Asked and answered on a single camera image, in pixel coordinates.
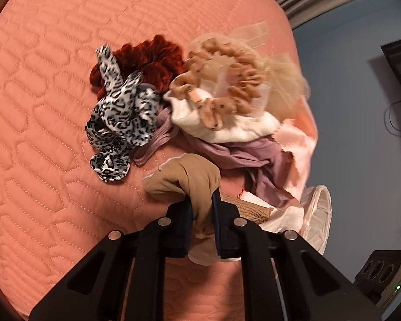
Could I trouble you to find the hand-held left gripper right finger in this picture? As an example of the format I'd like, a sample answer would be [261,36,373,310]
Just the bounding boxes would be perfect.
[211,189,383,321]

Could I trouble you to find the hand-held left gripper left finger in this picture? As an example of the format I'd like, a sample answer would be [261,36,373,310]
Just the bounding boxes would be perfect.
[28,198,196,321]

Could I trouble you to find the tan nylon stocking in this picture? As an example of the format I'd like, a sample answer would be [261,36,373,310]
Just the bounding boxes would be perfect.
[142,154,222,238]

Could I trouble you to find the pale pink frayed cloth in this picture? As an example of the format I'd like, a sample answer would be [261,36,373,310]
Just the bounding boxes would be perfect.
[274,107,319,201]

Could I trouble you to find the cream tulle scrunchie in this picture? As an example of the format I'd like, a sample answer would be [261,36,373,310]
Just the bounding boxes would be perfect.
[187,22,311,114]

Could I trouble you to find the brown knit cloth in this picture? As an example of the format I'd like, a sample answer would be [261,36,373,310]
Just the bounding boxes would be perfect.
[221,194,275,224]

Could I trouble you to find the mauve cloth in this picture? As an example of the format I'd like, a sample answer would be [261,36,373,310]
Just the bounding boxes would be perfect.
[184,134,299,208]

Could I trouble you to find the mauve ribbed band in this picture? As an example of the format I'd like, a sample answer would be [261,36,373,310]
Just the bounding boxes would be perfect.
[134,107,174,166]

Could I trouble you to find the white fleece cloth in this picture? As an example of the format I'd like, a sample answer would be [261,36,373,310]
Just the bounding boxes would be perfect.
[164,97,281,144]

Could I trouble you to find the white satin cloth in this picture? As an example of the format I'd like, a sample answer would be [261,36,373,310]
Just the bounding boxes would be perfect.
[189,187,331,266]

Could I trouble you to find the black white leopard scrunchie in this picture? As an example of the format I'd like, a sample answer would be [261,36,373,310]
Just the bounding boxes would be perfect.
[84,44,163,184]

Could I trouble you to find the black speaker box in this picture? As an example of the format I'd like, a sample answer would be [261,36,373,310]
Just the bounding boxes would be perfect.
[354,250,401,311]

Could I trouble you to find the tan spotted scrunchie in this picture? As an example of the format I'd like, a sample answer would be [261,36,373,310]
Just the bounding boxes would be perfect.
[169,38,271,131]

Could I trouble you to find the pink quilted bedspread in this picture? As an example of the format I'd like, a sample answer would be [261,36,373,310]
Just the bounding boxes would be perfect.
[0,0,325,321]

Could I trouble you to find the red velvet scrunchie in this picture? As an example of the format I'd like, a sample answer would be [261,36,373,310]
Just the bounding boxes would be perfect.
[90,34,184,99]

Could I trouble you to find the black cable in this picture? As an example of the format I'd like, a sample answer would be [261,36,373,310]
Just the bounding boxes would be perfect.
[384,98,401,136]

